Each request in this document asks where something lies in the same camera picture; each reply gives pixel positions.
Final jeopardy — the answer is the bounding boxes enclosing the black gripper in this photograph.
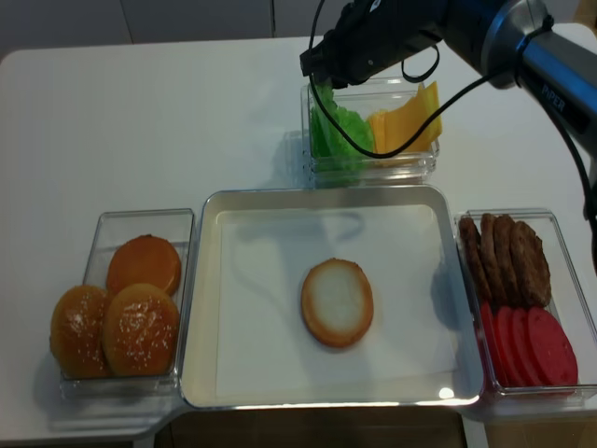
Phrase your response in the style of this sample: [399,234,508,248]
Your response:
[299,1,450,89]

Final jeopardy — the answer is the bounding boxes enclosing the green lettuce leaf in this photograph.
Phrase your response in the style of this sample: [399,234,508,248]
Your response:
[312,81,338,120]

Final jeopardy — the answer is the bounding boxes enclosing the blue silver robot arm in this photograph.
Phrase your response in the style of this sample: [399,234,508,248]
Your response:
[300,1,596,157]

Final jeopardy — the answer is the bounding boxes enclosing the green lettuce leaves in container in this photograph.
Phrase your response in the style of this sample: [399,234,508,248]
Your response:
[311,106,375,159]

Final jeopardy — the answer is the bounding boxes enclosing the clear lettuce cheese container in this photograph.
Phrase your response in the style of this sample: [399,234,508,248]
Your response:
[300,77,439,188]

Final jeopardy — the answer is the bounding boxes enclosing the flat yellow cheese slice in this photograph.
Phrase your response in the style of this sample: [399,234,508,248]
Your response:
[368,109,426,154]

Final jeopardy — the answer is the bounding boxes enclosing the upright yellow cheese slice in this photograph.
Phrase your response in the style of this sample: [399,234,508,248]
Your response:
[379,81,442,153]

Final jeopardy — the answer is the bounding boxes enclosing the brown meat patty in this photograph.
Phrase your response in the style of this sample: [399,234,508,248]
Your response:
[493,215,523,307]
[480,213,507,305]
[509,221,551,308]
[459,217,493,302]

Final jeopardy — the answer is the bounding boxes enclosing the bottom bun half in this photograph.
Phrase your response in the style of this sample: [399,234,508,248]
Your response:
[300,258,374,349]

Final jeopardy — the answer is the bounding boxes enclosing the plain brown bun half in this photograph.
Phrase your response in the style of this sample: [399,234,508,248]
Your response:
[105,234,182,296]

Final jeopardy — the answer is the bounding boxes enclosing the clear bun container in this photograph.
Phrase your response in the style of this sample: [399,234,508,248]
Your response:
[60,208,197,399]

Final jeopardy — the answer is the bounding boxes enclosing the white parchment paper sheet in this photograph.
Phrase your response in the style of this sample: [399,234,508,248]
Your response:
[217,207,456,396]

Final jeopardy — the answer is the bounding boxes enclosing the silver metal baking tray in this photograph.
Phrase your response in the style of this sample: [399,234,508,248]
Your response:
[180,185,484,410]

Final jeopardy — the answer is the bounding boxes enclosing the sesame bun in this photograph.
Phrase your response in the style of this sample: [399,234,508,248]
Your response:
[49,285,112,380]
[102,284,180,376]

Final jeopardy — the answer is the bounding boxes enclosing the clear patty tomato container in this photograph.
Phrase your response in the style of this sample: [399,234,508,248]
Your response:
[454,208,596,402]

